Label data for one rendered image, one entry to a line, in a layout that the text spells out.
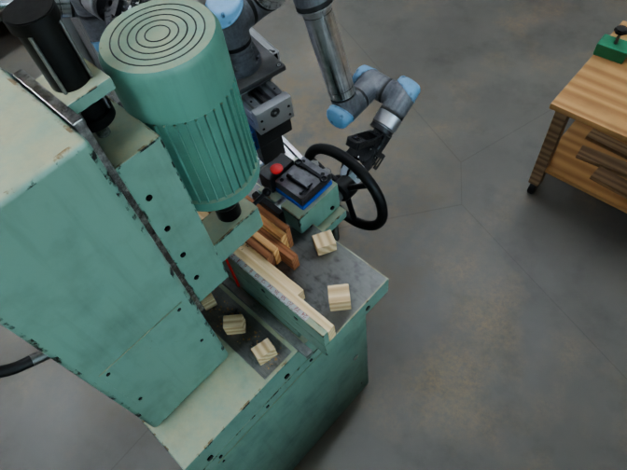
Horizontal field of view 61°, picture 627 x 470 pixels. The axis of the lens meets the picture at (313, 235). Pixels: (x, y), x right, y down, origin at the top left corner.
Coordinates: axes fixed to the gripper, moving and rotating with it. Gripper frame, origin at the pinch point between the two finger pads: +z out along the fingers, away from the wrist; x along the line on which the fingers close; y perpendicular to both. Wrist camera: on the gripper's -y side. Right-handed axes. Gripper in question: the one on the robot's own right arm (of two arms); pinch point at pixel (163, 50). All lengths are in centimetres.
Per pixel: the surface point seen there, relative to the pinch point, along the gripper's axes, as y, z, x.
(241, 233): -26.9, 25.8, 11.0
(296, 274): -33, 35, 24
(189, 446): -69, 42, 2
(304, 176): -14.7, 23.3, 28.9
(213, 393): -62, 37, 9
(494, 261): -39, 51, 147
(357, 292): -29, 48, 28
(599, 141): 20, 56, 179
